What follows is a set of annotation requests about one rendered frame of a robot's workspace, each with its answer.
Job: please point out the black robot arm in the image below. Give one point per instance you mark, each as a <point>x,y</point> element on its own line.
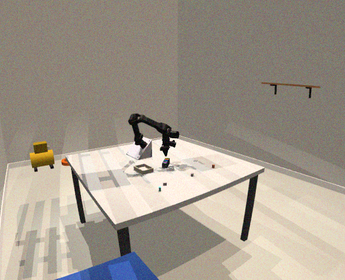
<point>159,126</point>

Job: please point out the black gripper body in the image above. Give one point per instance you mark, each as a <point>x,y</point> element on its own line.
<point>165,144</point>

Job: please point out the beige shallow square tray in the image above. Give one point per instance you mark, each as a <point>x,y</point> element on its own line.
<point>143,168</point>

